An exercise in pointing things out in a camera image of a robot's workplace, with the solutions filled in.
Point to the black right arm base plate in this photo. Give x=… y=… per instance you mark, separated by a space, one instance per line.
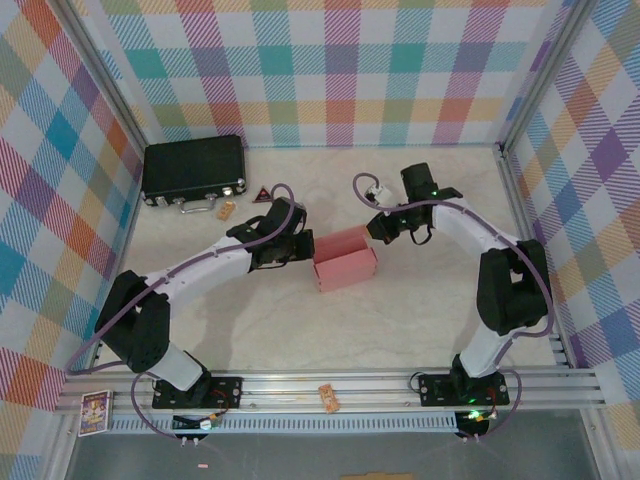
x=435 y=389

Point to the aluminium cross rail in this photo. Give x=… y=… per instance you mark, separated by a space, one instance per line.
x=300 y=380

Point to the aluminium side rail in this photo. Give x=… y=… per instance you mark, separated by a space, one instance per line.
x=525 y=240
x=134 y=215

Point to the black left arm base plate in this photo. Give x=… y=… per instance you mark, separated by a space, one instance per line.
x=225 y=390

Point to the small tan wooden block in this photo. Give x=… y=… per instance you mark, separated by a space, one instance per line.
x=225 y=211

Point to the black carrying case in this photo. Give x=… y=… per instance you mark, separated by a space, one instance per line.
x=192 y=167

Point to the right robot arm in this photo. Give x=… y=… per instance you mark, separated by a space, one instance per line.
x=515 y=290

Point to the aluminium frame post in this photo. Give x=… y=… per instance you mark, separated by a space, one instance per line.
x=544 y=75
x=110 y=75

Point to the small connector board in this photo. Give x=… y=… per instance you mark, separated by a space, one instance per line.
x=207 y=424
x=475 y=416

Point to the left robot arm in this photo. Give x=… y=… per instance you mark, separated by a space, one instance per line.
x=145 y=330

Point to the red triangle sign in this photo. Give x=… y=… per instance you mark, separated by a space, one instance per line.
x=263 y=197

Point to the colourful card pack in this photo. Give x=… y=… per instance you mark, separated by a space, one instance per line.
x=95 y=414

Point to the pink cloth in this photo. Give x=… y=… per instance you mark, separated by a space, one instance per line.
x=345 y=272

